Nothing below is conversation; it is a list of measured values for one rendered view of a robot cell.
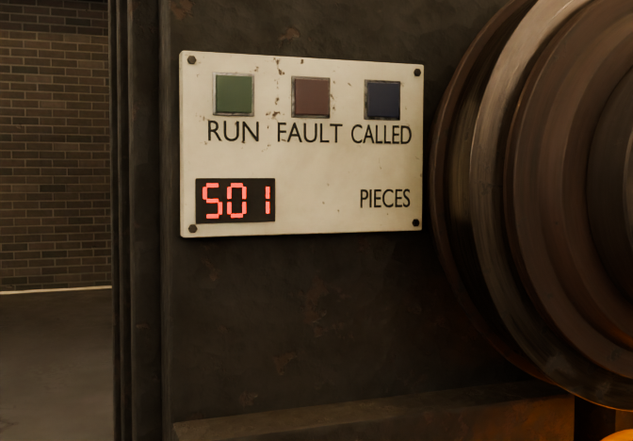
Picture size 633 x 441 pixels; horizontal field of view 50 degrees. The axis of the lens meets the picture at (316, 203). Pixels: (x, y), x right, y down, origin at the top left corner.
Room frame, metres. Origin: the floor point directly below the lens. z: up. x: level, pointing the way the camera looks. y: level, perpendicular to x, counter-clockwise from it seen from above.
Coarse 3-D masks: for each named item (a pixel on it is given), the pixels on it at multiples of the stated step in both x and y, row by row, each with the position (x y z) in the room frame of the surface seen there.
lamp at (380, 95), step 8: (368, 88) 0.72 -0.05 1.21; (376, 88) 0.72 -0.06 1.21; (384, 88) 0.73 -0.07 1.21; (392, 88) 0.73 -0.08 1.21; (368, 96) 0.72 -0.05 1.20; (376, 96) 0.72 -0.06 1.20; (384, 96) 0.73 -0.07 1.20; (392, 96) 0.73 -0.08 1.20; (368, 104) 0.72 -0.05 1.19; (376, 104) 0.72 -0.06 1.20; (384, 104) 0.73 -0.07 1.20; (392, 104) 0.73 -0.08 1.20; (368, 112) 0.72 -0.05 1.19; (376, 112) 0.72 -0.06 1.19; (384, 112) 0.73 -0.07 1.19; (392, 112) 0.73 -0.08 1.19
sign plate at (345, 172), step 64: (192, 64) 0.66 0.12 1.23; (256, 64) 0.68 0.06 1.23; (320, 64) 0.71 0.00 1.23; (384, 64) 0.73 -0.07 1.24; (192, 128) 0.66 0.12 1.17; (256, 128) 0.68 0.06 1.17; (320, 128) 0.71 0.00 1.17; (384, 128) 0.73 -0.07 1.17; (192, 192) 0.66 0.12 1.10; (256, 192) 0.68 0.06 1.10; (320, 192) 0.71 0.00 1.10; (384, 192) 0.73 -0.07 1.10
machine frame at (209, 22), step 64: (128, 0) 0.76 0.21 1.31; (192, 0) 0.68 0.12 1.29; (256, 0) 0.71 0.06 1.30; (320, 0) 0.73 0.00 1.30; (384, 0) 0.75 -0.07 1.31; (448, 0) 0.78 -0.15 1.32; (128, 64) 0.77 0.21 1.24; (448, 64) 0.78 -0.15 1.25; (128, 128) 0.94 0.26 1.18; (128, 192) 0.94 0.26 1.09; (128, 256) 0.94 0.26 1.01; (192, 256) 0.68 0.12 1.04; (256, 256) 0.71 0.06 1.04; (320, 256) 0.73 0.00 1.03; (384, 256) 0.75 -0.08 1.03; (128, 320) 0.94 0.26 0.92; (192, 320) 0.68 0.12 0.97; (256, 320) 0.71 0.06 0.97; (320, 320) 0.73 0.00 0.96; (384, 320) 0.75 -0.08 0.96; (448, 320) 0.78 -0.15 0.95; (128, 384) 0.93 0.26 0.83; (192, 384) 0.68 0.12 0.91; (256, 384) 0.71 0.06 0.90; (320, 384) 0.73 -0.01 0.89; (384, 384) 0.75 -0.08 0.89; (448, 384) 0.78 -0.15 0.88; (512, 384) 0.80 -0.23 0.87
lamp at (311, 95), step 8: (296, 80) 0.69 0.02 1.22; (304, 80) 0.70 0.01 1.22; (312, 80) 0.70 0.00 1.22; (320, 80) 0.70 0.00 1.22; (328, 80) 0.71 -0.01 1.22; (296, 88) 0.69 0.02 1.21; (304, 88) 0.70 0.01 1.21; (312, 88) 0.70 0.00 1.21; (320, 88) 0.70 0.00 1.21; (328, 88) 0.71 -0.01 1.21; (296, 96) 0.69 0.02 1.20; (304, 96) 0.70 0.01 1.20; (312, 96) 0.70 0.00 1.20; (320, 96) 0.70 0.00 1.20; (328, 96) 0.71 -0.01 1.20; (296, 104) 0.69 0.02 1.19; (304, 104) 0.70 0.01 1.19; (312, 104) 0.70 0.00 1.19; (320, 104) 0.70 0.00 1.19; (328, 104) 0.71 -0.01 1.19; (296, 112) 0.69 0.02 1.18; (304, 112) 0.70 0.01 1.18; (312, 112) 0.70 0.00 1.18; (320, 112) 0.70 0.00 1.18; (328, 112) 0.71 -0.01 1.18
